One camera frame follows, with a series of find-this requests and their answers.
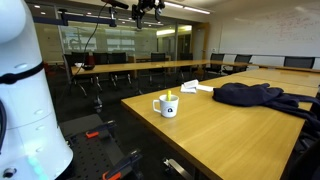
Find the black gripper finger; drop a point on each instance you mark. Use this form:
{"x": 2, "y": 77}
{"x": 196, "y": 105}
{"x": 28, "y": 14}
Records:
{"x": 159, "y": 10}
{"x": 138, "y": 19}

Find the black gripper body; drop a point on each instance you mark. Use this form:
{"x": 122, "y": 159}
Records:
{"x": 146, "y": 4}

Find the yellow marker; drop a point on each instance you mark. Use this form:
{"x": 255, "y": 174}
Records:
{"x": 169, "y": 95}

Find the ceiling light strip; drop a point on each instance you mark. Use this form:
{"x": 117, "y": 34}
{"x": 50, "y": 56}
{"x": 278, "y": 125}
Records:
{"x": 186, "y": 7}

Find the long wooden conference table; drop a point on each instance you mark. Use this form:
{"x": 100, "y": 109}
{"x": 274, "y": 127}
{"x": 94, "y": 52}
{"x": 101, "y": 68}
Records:
{"x": 143, "y": 66}

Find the black mesh office chair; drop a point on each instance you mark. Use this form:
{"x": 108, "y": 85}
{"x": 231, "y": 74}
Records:
{"x": 215, "y": 63}
{"x": 299, "y": 62}
{"x": 118, "y": 63}
{"x": 238, "y": 63}
{"x": 158, "y": 65}
{"x": 100, "y": 63}
{"x": 76, "y": 71}

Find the small black object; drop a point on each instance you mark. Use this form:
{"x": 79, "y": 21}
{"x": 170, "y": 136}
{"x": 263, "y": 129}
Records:
{"x": 88, "y": 67}

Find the small white bowl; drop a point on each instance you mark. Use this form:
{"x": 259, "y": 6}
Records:
{"x": 78, "y": 64}

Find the flat white paper sheet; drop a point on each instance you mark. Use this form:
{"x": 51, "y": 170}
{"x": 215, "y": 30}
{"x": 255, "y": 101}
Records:
{"x": 205, "y": 88}

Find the white logo mug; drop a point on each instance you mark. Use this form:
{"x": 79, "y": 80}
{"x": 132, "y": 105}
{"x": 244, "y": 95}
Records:
{"x": 168, "y": 106}

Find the dark navy jacket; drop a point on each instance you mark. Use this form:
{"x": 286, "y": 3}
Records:
{"x": 256, "y": 95}

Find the black chair back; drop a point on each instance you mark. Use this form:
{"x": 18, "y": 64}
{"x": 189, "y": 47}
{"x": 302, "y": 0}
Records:
{"x": 308, "y": 163}

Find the black camera on stand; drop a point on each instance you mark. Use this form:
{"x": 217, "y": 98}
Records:
{"x": 115, "y": 4}

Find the black camera boom bar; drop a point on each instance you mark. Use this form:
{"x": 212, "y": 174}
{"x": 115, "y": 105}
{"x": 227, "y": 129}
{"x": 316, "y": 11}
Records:
{"x": 83, "y": 18}

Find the wall whiteboard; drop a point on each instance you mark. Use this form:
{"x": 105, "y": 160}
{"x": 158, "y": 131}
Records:
{"x": 270, "y": 33}

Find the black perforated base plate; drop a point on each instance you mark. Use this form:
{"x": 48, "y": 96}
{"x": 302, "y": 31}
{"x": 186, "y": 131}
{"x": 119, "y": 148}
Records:
{"x": 90, "y": 156}

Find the metal table bracket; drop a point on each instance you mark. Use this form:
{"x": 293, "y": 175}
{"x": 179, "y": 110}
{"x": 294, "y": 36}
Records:
{"x": 176, "y": 168}

